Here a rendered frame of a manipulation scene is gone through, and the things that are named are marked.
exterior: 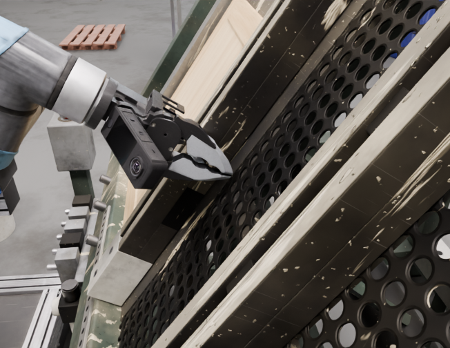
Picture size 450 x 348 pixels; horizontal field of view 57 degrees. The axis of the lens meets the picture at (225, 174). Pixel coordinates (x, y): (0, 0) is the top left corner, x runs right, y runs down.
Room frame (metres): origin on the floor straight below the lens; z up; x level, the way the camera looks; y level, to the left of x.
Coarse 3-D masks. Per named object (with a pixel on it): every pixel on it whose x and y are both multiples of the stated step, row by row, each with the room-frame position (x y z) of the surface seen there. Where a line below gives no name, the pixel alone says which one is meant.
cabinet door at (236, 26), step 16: (240, 0) 1.05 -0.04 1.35; (224, 16) 1.10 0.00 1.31; (240, 16) 0.97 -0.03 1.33; (256, 16) 0.86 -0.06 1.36; (224, 32) 1.01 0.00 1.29; (240, 32) 0.89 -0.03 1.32; (208, 48) 1.05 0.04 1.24; (224, 48) 0.93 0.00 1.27; (240, 48) 0.83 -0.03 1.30; (192, 64) 1.11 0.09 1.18; (208, 64) 0.97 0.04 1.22; (224, 64) 0.86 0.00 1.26; (192, 80) 1.02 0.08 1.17; (208, 80) 0.89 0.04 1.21; (176, 96) 1.06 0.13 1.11; (192, 96) 0.93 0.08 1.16; (208, 96) 0.82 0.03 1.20; (176, 112) 0.97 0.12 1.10; (192, 112) 0.86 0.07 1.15; (128, 192) 0.90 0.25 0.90; (144, 192) 0.80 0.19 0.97; (128, 208) 0.82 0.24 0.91
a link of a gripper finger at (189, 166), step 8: (176, 152) 0.53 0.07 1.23; (176, 160) 0.50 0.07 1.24; (184, 160) 0.50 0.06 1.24; (192, 160) 0.50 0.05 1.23; (200, 160) 0.54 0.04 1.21; (168, 168) 0.50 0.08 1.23; (176, 168) 0.50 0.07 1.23; (184, 168) 0.50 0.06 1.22; (192, 168) 0.50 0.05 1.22; (200, 168) 0.50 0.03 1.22; (208, 168) 0.51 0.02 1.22; (216, 168) 0.52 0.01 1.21; (192, 176) 0.50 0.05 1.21; (200, 176) 0.50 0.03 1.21; (208, 176) 0.50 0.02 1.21; (216, 176) 0.50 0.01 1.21; (224, 176) 0.51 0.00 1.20
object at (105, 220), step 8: (104, 216) 0.82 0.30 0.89; (104, 224) 0.78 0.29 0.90; (104, 232) 0.75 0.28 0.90; (104, 240) 0.72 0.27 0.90; (96, 256) 0.68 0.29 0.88; (88, 296) 0.57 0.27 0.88; (88, 304) 0.54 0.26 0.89; (88, 312) 0.52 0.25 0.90; (88, 320) 0.50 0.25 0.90; (88, 328) 0.48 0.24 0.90; (80, 336) 0.48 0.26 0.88; (80, 344) 0.46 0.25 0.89
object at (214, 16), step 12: (228, 0) 1.14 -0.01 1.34; (216, 12) 1.14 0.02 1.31; (204, 24) 1.15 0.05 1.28; (216, 24) 1.14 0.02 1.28; (204, 36) 1.14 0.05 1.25; (192, 48) 1.13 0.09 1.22; (180, 60) 1.16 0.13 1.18; (192, 60) 1.13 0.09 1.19; (180, 72) 1.13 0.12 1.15; (168, 84) 1.12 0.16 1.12; (168, 96) 1.12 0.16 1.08
